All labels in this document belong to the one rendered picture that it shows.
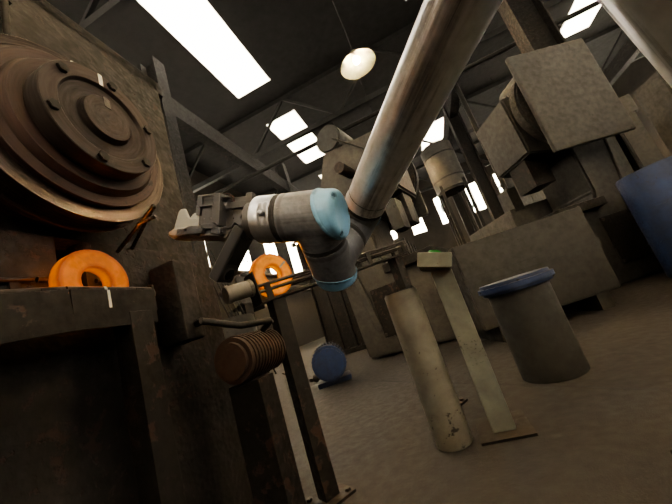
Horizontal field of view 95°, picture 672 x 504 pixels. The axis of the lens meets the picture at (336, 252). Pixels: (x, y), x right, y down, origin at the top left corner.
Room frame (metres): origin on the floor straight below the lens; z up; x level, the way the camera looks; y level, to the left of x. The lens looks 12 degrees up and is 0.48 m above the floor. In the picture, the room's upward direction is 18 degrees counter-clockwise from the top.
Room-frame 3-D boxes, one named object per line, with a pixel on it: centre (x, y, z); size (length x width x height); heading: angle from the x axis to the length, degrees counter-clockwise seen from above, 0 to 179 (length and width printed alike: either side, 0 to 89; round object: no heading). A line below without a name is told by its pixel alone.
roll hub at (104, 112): (0.64, 0.45, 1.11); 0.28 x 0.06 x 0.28; 165
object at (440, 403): (1.13, -0.17, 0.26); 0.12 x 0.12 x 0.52
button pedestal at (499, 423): (1.13, -0.34, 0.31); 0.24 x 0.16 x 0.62; 165
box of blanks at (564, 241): (2.70, -1.33, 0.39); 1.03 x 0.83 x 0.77; 90
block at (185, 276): (0.90, 0.50, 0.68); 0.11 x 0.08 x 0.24; 75
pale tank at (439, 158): (8.61, -3.80, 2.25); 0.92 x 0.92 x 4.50
